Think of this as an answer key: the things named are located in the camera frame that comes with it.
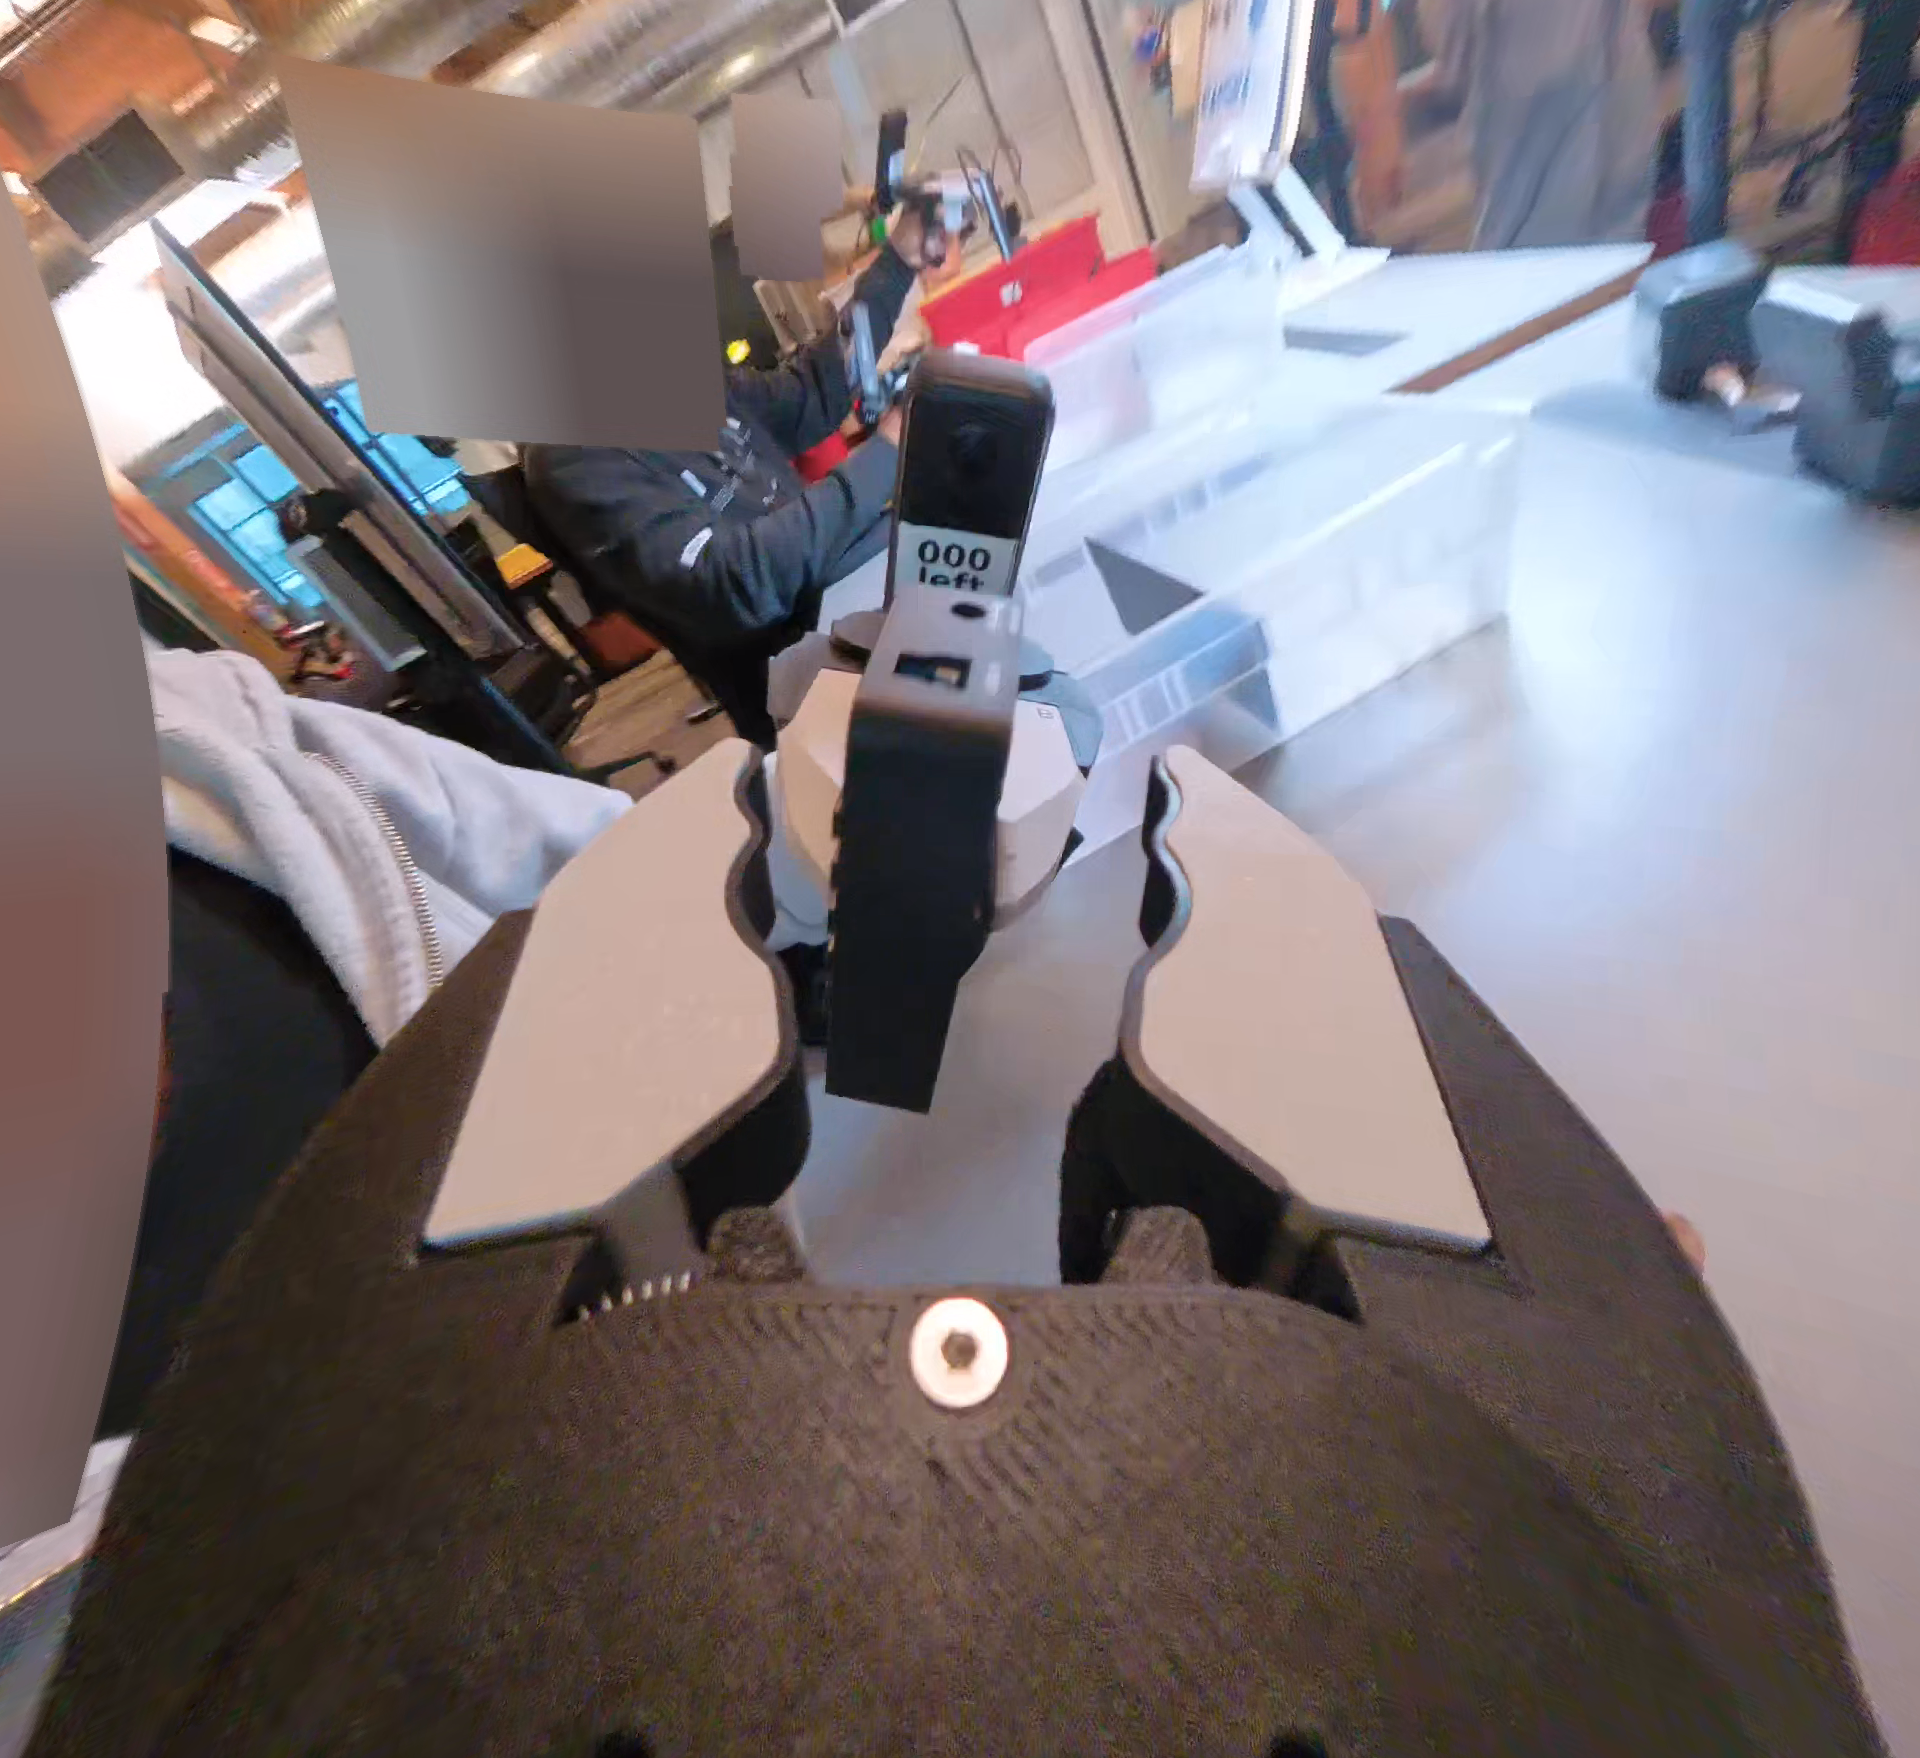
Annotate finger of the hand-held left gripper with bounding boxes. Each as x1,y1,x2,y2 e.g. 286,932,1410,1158
985,696,1084,926
769,666,852,953

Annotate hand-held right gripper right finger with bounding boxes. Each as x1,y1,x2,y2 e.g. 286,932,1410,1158
1119,744,1497,1258

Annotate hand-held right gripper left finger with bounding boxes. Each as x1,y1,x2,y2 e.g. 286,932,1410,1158
423,738,801,1254

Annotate black usb hub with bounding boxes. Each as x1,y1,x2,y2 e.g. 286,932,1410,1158
823,654,1018,1118

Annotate red plastic bin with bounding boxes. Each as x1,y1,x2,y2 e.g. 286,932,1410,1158
918,213,1159,362

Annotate person's grey hoodie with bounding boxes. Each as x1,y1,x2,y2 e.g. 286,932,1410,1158
149,645,634,1045

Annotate clear plastic bin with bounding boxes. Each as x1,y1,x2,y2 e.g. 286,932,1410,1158
1027,239,1524,815

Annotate white stand base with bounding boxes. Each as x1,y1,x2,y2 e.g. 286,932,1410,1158
1225,164,1393,296

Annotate printed instruction sheet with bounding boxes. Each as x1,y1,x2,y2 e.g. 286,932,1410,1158
1190,0,1333,198

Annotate tilted flat display panel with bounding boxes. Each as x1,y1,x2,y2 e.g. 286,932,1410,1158
147,213,530,670

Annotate grey battery charger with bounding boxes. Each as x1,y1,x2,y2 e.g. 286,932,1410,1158
1632,239,1774,406
1753,263,1920,510

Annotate black tripod pole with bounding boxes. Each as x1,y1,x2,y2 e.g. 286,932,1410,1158
1677,0,1744,247

